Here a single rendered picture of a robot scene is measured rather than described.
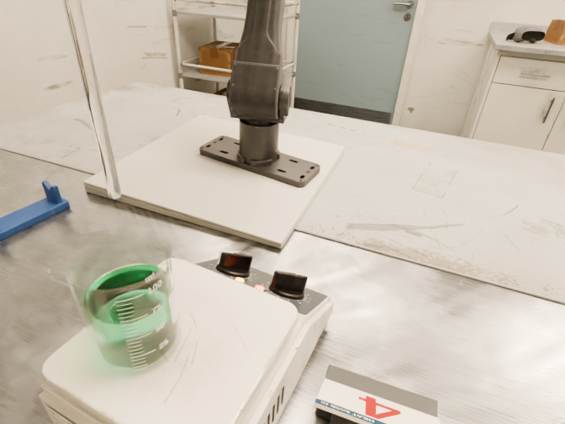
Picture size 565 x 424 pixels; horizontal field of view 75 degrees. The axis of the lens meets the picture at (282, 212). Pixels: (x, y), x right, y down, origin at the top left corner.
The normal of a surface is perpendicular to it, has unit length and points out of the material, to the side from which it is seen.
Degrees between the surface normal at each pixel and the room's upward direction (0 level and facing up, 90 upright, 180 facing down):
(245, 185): 2
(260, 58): 64
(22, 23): 90
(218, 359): 0
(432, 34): 90
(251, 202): 2
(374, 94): 90
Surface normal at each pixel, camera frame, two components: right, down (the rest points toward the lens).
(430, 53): -0.38, 0.49
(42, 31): 0.92, 0.24
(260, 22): -0.11, 0.11
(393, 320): 0.04, -0.84
